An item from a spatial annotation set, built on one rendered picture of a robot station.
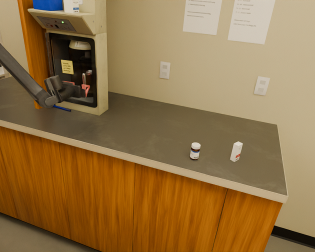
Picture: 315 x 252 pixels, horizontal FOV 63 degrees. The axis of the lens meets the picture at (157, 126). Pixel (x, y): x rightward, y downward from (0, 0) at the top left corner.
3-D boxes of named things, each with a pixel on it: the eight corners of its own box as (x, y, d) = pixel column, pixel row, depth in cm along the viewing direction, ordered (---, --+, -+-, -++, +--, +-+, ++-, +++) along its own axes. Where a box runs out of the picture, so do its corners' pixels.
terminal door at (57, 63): (55, 98, 162) (47, 31, 143) (97, 108, 153) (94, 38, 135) (54, 99, 161) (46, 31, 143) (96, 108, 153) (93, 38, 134)
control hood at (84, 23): (45, 27, 143) (43, 8, 138) (96, 34, 134) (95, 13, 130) (29, 29, 133) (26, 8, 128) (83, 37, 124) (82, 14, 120)
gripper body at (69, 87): (63, 82, 134) (54, 86, 128) (80, 85, 131) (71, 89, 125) (65, 93, 137) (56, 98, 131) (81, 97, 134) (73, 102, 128)
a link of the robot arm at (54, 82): (41, 106, 125) (46, 107, 118) (30, 83, 121) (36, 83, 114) (63, 97, 132) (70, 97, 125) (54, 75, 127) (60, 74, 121)
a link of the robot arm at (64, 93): (54, 104, 125) (62, 103, 123) (48, 91, 123) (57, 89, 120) (63, 99, 131) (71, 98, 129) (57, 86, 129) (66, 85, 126)
